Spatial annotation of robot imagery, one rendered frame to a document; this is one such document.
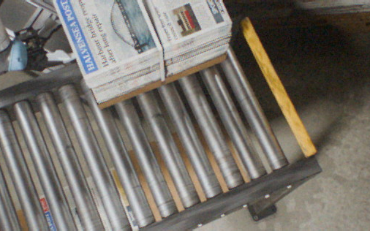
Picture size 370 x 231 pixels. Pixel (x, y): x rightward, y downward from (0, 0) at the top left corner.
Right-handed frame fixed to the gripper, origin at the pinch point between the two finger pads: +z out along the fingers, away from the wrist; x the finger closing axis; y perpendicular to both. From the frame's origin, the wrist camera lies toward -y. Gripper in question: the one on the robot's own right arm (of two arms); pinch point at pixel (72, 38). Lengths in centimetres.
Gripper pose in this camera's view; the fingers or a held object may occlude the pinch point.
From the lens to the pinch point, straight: 147.2
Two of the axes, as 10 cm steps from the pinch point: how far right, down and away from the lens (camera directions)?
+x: -3.9, -8.9, 2.4
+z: 9.2, -3.8, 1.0
